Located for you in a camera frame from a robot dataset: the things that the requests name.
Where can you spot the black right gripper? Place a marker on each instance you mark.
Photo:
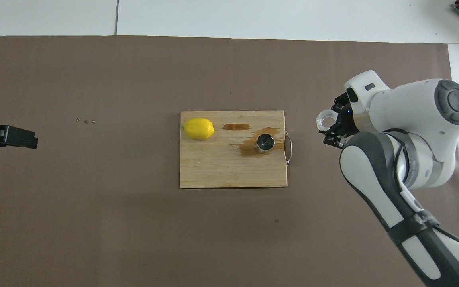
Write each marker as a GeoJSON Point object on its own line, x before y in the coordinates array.
{"type": "Point", "coordinates": [350, 121]}

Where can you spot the yellow lemon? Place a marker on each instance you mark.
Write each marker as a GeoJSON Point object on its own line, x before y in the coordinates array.
{"type": "Point", "coordinates": [199, 128]}

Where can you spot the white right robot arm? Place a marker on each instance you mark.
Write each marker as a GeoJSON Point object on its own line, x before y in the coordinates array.
{"type": "Point", "coordinates": [412, 111]}

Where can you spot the wooden cutting board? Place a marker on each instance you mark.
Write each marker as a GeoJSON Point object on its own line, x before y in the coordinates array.
{"type": "Point", "coordinates": [213, 167]}

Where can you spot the steel jigger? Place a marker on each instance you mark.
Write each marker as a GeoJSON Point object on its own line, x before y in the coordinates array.
{"type": "Point", "coordinates": [264, 142]}

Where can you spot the brown paper table mat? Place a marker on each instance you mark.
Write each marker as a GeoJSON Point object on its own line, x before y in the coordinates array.
{"type": "Point", "coordinates": [134, 231]}

